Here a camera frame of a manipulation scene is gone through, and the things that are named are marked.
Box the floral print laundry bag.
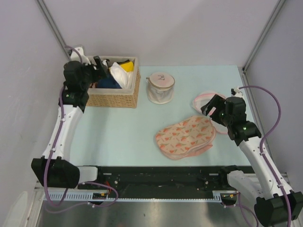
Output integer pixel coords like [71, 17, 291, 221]
[155, 115, 216, 160]

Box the white black bra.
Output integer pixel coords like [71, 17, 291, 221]
[101, 59, 111, 72]

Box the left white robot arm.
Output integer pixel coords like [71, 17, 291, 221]
[31, 56, 106, 189]

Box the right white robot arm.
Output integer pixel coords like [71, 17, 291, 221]
[201, 93, 303, 227]

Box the pink trimmed mesh bag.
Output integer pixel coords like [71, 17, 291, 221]
[192, 91, 228, 135]

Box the round mesh laundry bag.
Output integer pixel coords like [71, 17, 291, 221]
[146, 72, 175, 105]

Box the white garment in basket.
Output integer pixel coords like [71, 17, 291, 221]
[109, 62, 134, 89]

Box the yellow garment in basket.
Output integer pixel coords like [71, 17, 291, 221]
[118, 60, 134, 72]

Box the woven wicker basket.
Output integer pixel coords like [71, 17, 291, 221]
[86, 56, 141, 108]

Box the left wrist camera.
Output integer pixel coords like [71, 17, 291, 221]
[66, 45, 91, 65]

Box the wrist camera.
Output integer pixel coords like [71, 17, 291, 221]
[231, 87, 244, 98]
[66, 45, 91, 65]

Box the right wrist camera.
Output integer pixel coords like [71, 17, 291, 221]
[231, 87, 244, 98]

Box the left aluminium frame post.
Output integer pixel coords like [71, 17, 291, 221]
[35, 0, 71, 61]

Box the aluminium frame post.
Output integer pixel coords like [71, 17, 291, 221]
[242, 0, 286, 73]
[35, 0, 71, 61]

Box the right aluminium frame post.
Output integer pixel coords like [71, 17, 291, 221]
[242, 0, 286, 73]

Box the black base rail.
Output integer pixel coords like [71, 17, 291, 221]
[77, 165, 254, 199]

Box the slotted cable duct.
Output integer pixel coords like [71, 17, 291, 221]
[42, 190, 240, 201]

